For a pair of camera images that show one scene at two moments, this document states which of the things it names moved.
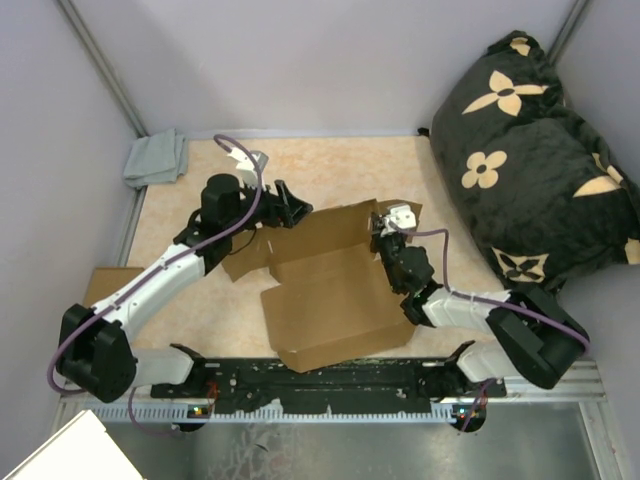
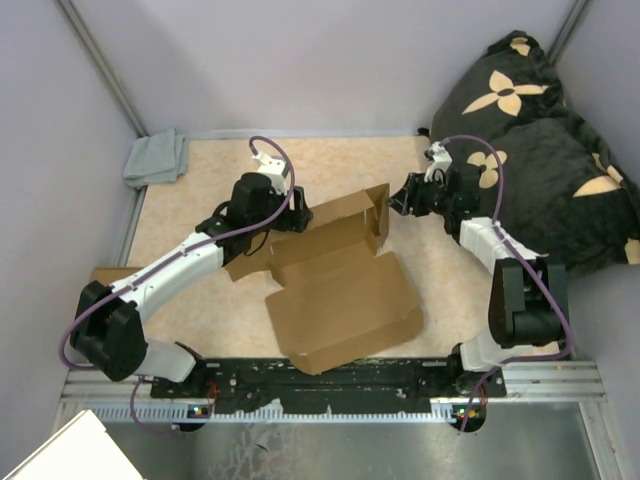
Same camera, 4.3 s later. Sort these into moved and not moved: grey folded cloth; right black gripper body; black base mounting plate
Moved: right black gripper body
Not moved: black base mounting plate; grey folded cloth
